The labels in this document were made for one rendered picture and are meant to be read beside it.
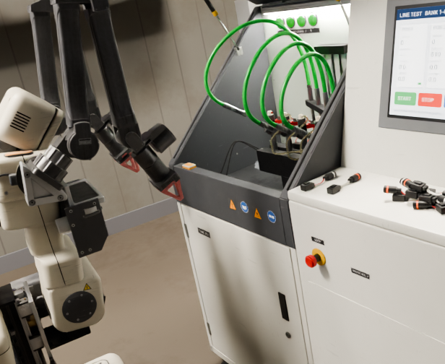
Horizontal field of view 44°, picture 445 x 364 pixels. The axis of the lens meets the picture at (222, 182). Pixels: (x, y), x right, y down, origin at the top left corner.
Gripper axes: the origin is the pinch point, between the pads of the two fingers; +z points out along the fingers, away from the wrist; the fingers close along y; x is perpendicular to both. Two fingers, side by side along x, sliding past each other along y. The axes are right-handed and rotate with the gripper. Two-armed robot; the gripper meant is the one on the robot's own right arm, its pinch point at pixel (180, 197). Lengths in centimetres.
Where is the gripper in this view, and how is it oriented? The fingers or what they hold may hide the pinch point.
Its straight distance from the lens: 161.8
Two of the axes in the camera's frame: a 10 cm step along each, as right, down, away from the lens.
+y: -4.4, -2.3, 8.7
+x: -7.1, 6.8, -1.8
